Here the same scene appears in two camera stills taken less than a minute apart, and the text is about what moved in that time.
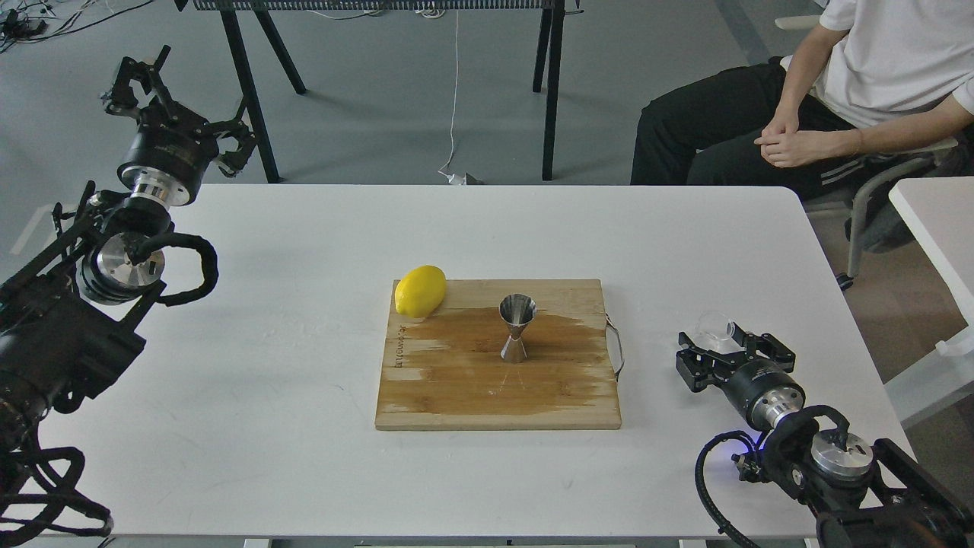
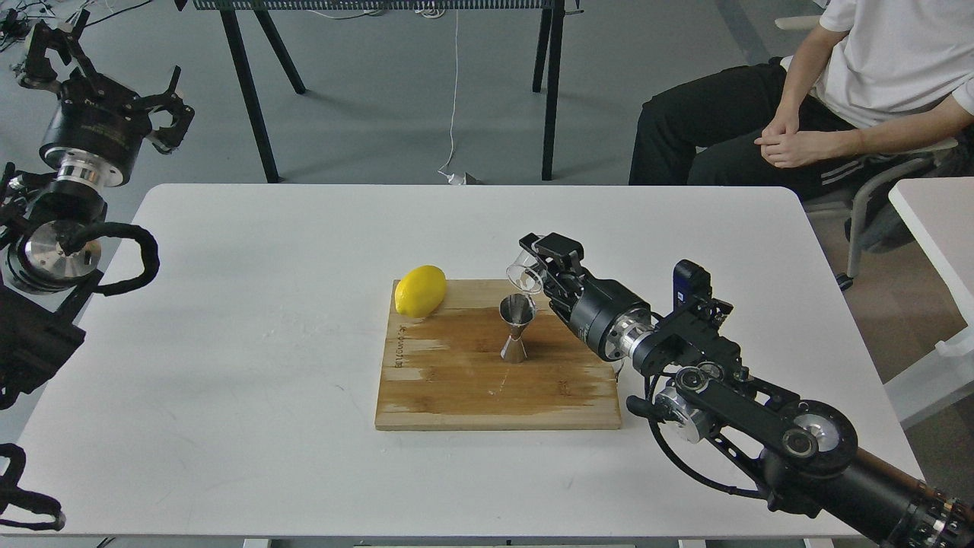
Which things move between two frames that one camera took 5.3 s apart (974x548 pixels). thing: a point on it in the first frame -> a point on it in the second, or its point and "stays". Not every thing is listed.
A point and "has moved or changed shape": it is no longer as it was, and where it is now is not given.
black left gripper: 170,154 -> 97,132
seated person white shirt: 871,75 stays
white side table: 939,212 stays
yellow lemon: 420,291 stays
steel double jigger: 517,310 stays
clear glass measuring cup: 713,332 has moved or changed shape
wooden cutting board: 444,371 stays
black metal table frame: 550,32 stays
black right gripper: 763,392 -> 599,310
